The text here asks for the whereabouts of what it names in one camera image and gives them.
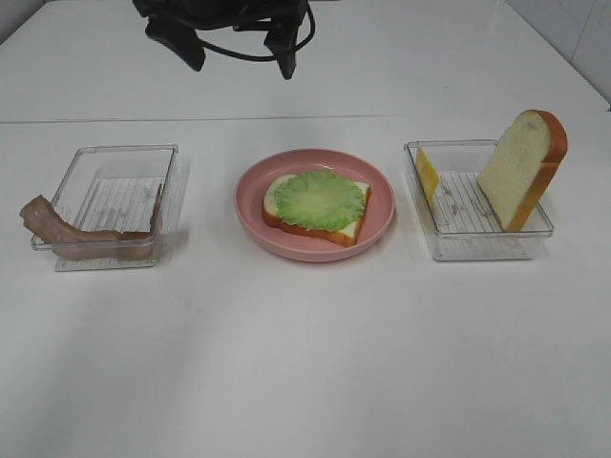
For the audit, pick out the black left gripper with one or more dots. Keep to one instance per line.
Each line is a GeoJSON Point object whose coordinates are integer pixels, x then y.
{"type": "Point", "coordinates": [167, 20]}

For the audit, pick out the green lettuce leaf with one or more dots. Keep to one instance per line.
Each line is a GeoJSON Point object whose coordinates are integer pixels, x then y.
{"type": "Point", "coordinates": [317, 200]}

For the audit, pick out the bread slice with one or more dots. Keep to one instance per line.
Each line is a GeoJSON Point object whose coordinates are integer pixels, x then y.
{"type": "Point", "coordinates": [346, 237]}
{"type": "Point", "coordinates": [522, 166]}

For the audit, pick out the long bacon strip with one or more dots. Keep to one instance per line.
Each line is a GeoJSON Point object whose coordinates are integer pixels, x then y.
{"type": "Point", "coordinates": [42, 220]}

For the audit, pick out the left clear plastic container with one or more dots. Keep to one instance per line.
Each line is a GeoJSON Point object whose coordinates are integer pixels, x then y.
{"type": "Point", "coordinates": [114, 188]}

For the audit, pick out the clear plastic container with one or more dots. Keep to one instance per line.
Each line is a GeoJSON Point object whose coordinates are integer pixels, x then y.
{"type": "Point", "coordinates": [459, 224]}
{"type": "Point", "coordinates": [114, 188]}

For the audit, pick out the pink round plate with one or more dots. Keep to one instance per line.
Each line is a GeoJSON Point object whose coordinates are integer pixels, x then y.
{"type": "Point", "coordinates": [255, 181]}

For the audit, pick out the yellow cheese slice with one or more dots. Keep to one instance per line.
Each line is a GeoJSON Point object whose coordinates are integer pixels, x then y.
{"type": "Point", "coordinates": [428, 175]}

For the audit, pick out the right clear plastic container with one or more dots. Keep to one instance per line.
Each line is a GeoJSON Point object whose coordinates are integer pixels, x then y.
{"type": "Point", "coordinates": [459, 224]}

